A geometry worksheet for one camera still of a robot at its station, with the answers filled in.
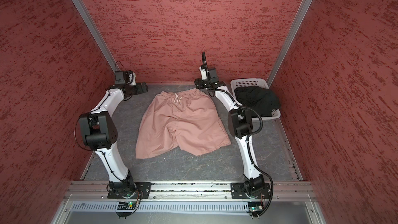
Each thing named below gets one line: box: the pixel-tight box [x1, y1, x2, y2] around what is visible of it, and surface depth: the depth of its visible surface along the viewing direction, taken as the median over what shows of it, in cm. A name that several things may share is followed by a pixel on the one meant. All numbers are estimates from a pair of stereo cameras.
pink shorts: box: [135, 88, 232, 159], surface depth 95 cm
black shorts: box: [234, 86, 281, 118], surface depth 97 cm
